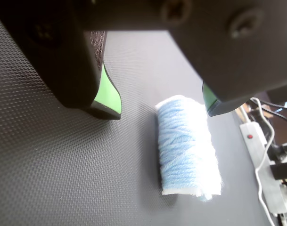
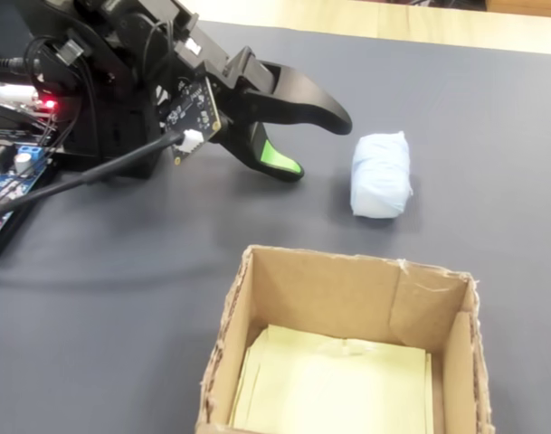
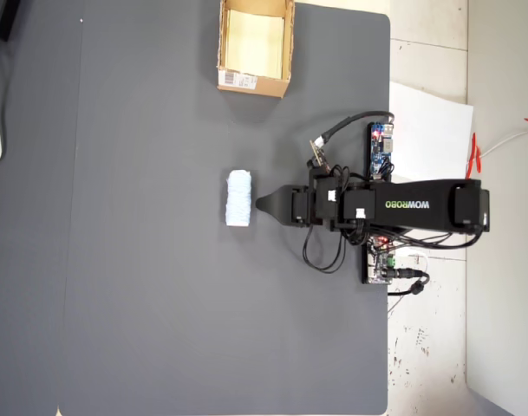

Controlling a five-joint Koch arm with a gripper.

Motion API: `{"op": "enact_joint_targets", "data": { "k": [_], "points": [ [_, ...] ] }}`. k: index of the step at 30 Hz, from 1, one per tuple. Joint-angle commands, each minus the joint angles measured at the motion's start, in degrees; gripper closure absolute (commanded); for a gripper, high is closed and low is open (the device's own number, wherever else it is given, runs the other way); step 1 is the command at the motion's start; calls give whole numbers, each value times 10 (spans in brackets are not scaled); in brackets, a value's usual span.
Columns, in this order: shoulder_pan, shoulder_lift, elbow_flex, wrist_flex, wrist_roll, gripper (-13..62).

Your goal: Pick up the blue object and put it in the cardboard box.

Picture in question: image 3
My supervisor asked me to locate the black braided camera cable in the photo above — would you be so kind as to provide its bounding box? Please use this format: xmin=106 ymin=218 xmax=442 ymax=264
xmin=314 ymin=110 xmax=395 ymax=151

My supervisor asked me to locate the blue circuit board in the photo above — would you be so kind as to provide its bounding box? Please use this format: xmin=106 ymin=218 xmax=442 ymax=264
xmin=367 ymin=122 xmax=396 ymax=181

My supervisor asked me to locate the black power cable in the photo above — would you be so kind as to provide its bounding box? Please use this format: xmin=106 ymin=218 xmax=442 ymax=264
xmin=387 ymin=267 xmax=432 ymax=298

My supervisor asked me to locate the black servo cable loop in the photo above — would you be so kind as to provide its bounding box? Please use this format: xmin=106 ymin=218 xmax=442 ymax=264
xmin=302 ymin=224 xmax=348 ymax=276

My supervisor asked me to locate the white motor controller board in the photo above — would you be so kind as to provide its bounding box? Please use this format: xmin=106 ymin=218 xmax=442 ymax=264
xmin=360 ymin=236 xmax=400 ymax=286

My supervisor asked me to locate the thin white cable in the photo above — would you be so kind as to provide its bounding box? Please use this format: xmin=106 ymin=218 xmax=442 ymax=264
xmin=479 ymin=128 xmax=528 ymax=159

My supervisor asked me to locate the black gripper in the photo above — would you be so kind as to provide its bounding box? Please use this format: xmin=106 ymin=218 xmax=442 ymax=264
xmin=255 ymin=172 xmax=339 ymax=229

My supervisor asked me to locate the small wrist camera board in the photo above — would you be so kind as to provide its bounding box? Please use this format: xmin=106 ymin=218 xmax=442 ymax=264
xmin=309 ymin=139 xmax=330 ymax=171

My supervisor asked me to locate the white paper sheet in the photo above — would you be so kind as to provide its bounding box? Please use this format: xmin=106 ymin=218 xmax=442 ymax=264
xmin=389 ymin=81 xmax=475 ymax=182

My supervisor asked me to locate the black flat object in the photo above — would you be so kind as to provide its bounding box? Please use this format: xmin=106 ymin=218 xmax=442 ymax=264
xmin=0 ymin=0 xmax=24 ymax=43

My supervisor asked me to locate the open cardboard box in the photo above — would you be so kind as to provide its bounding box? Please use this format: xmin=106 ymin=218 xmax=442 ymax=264
xmin=216 ymin=0 xmax=297 ymax=100

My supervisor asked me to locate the yellow paper sheet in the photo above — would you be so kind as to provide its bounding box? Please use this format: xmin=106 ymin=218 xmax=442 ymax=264
xmin=225 ymin=9 xmax=286 ymax=80

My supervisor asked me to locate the dark grey table mat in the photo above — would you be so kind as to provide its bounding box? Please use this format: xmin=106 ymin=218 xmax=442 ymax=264
xmin=56 ymin=0 xmax=392 ymax=416

